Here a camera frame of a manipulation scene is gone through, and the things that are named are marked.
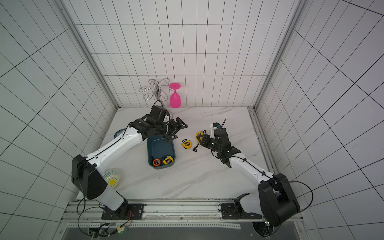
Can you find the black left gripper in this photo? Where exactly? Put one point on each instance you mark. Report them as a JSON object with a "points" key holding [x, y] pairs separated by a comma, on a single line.
{"points": [[180, 127]]}

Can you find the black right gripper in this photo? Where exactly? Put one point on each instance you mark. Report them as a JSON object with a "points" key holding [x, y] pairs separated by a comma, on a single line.
{"points": [[208, 139]]}

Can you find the yellow tape measure with strap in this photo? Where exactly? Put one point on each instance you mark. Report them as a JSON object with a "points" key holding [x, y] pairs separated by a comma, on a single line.
{"points": [[200, 137]]}

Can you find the small yellow 2m tape measure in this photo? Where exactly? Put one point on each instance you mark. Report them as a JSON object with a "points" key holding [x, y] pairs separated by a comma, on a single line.
{"points": [[187, 144]]}

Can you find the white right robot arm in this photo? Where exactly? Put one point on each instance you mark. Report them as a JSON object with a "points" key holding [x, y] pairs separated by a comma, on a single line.
{"points": [[275, 201]]}

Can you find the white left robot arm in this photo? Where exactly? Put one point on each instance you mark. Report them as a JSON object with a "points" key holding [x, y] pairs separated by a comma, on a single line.
{"points": [[87, 171]]}

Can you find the dark teal storage box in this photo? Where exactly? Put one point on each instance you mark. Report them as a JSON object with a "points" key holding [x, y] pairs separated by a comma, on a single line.
{"points": [[158, 148]]}

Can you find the yellow black tape measure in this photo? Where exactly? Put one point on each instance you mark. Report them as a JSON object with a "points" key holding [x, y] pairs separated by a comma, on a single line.
{"points": [[168, 160]]}

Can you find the orange black tape measure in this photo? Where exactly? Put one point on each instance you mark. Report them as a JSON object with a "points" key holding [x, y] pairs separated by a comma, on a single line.
{"points": [[157, 162]]}

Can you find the pink plastic wine glass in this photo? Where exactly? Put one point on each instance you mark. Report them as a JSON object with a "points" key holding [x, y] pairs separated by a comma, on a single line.
{"points": [[175, 99]]}

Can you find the chrome glass holder stand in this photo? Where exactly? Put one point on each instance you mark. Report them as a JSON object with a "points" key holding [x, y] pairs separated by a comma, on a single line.
{"points": [[155, 93]]}

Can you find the blue floral ceramic bowl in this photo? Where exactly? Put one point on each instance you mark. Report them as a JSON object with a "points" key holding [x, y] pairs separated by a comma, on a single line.
{"points": [[120, 133]]}

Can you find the yellow patterned cup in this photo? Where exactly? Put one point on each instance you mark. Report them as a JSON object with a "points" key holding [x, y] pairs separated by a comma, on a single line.
{"points": [[112, 177]]}

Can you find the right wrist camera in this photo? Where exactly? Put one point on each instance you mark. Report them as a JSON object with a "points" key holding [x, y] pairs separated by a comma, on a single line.
{"points": [[215, 126]]}

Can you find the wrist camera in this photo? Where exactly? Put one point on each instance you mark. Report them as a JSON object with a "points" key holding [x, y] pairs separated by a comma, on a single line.
{"points": [[215, 126], [160, 114]]}

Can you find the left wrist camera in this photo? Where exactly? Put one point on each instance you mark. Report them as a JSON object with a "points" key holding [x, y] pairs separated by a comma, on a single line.
{"points": [[160, 114]]}

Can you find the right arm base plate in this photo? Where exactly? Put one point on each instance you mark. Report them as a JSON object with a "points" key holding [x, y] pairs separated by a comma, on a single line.
{"points": [[234, 211]]}

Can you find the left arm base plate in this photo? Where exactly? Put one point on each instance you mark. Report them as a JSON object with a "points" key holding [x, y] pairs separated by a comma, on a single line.
{"points": [[125, 212]]}

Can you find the aluminium mounting rail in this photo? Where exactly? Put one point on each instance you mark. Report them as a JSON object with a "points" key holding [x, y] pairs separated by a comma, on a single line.
{"points": [[157, 213]]}

